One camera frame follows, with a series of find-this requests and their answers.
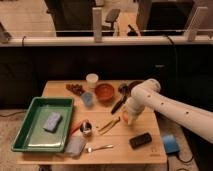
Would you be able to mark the purple bowl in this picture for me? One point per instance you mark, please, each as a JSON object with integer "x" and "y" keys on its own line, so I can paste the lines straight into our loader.
{"x": 133, "y": 84}

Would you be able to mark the white horizontal rail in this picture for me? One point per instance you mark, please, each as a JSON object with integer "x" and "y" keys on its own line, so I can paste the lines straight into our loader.
{"x": 105, "y": 41}

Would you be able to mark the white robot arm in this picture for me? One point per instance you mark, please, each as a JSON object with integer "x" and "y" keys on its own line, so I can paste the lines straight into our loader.
{"x": 147, "y": 94}

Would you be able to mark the green plastic tray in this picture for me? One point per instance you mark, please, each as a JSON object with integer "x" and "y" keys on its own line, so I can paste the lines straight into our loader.
{"x": 32, "y": 137}

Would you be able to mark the orange bowl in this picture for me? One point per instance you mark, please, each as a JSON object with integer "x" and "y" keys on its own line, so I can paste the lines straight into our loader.
{"x": 104, "y": 92}

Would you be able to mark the yellow red apple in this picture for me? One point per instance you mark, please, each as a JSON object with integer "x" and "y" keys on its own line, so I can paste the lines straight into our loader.
{"x": 125, "y": 117}

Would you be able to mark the brown grape bunch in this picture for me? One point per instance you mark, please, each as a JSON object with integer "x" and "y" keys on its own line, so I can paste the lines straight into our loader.
{"x": 75, "y": 89}

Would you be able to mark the yellow banana peel strips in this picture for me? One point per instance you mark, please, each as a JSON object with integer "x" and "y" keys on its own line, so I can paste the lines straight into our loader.
{"x": 109, "y": 126}

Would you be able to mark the silver fork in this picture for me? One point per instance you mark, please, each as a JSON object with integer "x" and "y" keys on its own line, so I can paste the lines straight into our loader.
{"x": 91, "y": 149}

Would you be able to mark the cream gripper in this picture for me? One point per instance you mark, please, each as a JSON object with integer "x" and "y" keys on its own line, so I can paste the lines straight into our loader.
{"x": 132, "y": 117}

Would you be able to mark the black handled spoon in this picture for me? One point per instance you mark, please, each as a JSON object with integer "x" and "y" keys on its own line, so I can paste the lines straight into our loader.
{"x": 123, "y": 89}

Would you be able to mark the white paper cup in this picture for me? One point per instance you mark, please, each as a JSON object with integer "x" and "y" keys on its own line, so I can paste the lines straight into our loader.
{"x": 92, "y": 80}

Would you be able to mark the black office chair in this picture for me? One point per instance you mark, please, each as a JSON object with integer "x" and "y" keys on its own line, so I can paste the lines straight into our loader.
{"x": 110, "y": 19}

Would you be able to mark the blue sponge in tray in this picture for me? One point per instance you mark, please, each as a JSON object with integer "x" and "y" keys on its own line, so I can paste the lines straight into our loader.
{"x": 52, "y": 122}

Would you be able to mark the black sponge block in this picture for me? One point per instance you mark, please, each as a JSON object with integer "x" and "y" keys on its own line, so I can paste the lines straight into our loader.
{"x": 140, "y": 140}

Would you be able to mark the grey folded cloth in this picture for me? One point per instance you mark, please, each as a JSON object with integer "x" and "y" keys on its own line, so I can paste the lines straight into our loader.
{"x": 75, "y": 146}

